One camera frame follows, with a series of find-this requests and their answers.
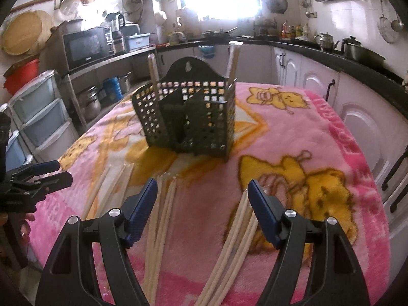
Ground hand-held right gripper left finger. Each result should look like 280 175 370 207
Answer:
35 178 158 306

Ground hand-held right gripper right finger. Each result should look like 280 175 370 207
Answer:
248 179 372 306

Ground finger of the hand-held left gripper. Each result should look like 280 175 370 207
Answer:
6 161 60 180
0 171 73 212

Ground bunch of bare white chopsticks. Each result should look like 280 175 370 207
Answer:
145 174 181 306
193 189 260 306

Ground plastic-wrapped chopsticks pair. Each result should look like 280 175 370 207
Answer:
147 53 160 94
81 166 112 220
97 162 136 217
225 43 240 85

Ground black perforated utensil holder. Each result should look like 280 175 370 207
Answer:
132 56 236 162

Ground person's left hand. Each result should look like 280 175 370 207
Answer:
19 212 37 246

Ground plastic drawer unit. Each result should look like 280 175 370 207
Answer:
6 70 79 168

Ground red plastic basin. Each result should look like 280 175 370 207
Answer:
4 58 41 95

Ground stacked steel pots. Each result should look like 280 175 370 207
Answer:
76 85 102 116

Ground pink printed blanket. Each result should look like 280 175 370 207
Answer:
27 81 391 306

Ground blue canister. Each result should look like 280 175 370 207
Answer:
103 77 123 103

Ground round woven bamboo tray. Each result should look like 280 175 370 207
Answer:
2 10 54 56

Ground steel pot with lid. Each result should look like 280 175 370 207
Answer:
118 72 133 94

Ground black microwave oven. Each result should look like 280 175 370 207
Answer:
63 26 113 72

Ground grey kitchen shelf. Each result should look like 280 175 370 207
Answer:
63 46 157 130

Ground wooden rolling pin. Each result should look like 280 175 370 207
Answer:
9 0 58 12

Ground white round plate cover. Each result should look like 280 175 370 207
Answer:
59 0 84 23

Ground black blender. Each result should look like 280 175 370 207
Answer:
109 12 126 55

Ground blue-grey plastic crate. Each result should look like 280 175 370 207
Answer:
124 33 151 52

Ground blue hanging basket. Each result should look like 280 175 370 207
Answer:
198 45 218 59

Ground steel kettle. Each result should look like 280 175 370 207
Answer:
314 32 335 52

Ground group of condiment bottles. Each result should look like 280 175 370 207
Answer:
280 21 310 40

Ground black frying pan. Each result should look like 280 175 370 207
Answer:
202 27 238 38

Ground steel basin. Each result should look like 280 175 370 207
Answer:
346 46 386 68

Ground wooden cutting board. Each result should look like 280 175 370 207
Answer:
175 9 199 36

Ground steel ladle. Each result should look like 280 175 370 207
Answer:
390 5 405 33

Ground wire mesh strainer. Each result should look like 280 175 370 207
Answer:
377 0 400 44

